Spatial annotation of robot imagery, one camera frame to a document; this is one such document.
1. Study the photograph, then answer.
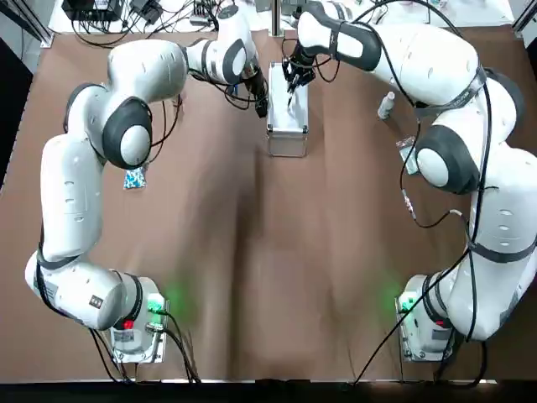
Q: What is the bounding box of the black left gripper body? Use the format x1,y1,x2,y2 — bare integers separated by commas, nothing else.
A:
247,73,270,104

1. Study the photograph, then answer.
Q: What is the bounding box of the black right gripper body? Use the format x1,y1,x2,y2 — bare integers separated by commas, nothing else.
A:
283,58,316,87

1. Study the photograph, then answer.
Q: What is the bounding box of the silver aluminium medicine case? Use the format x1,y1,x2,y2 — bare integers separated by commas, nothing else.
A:
265,61,310,159

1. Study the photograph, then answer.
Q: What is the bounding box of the flat black electronics box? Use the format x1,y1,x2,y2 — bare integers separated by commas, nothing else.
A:
61,0,123,22

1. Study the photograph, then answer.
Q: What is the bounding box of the small white plastic bottle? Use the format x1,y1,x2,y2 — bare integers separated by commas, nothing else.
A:
376,92,397,121

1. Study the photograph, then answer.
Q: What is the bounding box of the grey usb hub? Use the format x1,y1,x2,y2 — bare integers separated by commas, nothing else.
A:
189,12,220,27

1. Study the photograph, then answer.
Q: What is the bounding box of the silver foil packet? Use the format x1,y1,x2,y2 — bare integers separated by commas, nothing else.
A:
396,133,420,175

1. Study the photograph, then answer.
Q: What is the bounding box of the black power adapter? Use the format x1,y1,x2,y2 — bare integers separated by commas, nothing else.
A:
128,0,164,25

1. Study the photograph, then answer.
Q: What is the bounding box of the blue white capsule packet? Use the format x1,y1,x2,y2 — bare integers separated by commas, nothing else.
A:
123,165,149,191

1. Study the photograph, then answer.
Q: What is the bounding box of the aluminium frame post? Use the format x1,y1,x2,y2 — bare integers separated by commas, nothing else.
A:
270,0,283,37

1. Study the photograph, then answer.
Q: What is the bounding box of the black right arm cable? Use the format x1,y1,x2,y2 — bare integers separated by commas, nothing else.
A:
347,0,496,383

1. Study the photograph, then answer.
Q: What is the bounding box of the aluminium frame rail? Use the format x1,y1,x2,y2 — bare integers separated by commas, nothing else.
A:
0,0,56,48
510,0,537,39

